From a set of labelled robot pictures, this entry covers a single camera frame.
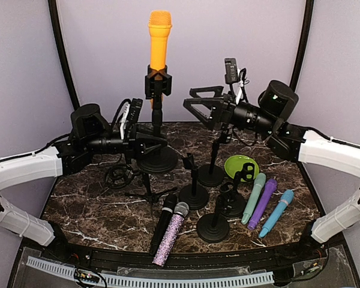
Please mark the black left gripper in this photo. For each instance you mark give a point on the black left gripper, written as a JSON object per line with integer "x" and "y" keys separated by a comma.
{"x": 135, "y": 146}

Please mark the black round-base stand mint mic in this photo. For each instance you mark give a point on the black round-base stand mint mic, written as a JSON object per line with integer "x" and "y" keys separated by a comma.
{"x": 214, "y": 227}

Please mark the black round-base stand purple mic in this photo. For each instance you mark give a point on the black round-base stand purple mic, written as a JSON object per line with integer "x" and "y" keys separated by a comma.
{"x": 211, "y": 175}

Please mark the black front table rail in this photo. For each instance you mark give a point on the black front table rail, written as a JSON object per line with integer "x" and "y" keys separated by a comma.
{"x": 278, "y": 257}

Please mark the orange microphone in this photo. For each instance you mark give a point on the orange microphone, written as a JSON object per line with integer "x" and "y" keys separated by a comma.
{"x": 160, "y": 24}

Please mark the black round-base stand front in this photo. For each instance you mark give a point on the black round-base stand front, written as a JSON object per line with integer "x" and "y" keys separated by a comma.
{"x": 195, "y": 195}

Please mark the white slotted cable duct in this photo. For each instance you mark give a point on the white slotted cable duct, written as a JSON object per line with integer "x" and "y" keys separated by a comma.
{"x": 136, "y": 277}

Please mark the blue microphone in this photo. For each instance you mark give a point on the blue microphone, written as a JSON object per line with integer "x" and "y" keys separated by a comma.
{"x": 283, "y": 203}

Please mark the glitter purple silver-head microphone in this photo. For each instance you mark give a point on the glitter purple silver-head microphone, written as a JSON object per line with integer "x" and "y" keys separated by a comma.
{"x": 180, "y": 212}

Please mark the black round-base stand blue mic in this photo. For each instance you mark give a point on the black round-base stand blue mic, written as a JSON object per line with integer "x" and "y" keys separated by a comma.
{"x": 234, "y": 202}

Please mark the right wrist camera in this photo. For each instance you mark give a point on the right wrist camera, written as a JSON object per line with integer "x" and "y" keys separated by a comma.
{"x": 236, "y": 79}

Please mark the black round-base stand orange mic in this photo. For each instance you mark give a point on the black round-base stand orange mic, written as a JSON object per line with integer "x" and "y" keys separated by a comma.
{"x": 165, "y": 159}

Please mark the black handheld microphone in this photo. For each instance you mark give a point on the black handheld microphone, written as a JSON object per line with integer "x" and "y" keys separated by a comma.
{"x": 163, "y": 222}

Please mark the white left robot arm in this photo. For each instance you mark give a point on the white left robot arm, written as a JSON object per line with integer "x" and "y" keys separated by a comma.
{"x": 91, "y": 135}

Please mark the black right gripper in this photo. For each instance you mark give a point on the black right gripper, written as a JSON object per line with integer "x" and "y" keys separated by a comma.
{"x": 222, "y": 107}

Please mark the mint green microphone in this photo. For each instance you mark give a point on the mint green microphone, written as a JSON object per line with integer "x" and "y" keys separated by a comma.
{"x": 259, "y": 183}

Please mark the lime green plate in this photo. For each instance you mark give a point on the lime green plate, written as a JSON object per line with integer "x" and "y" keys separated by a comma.
{"x": 236, "y": 162}

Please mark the black tripod microphone stand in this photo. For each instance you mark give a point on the black tripod microphone stand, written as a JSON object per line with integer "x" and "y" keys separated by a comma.
{"x": 135, "y": 200}

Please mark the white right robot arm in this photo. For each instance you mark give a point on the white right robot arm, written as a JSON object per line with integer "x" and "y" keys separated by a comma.
{"x": 289, "y": 142}

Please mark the left black corner post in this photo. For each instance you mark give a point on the left black corner post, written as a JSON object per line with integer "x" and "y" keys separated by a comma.
{"x": 59, "y": 41}

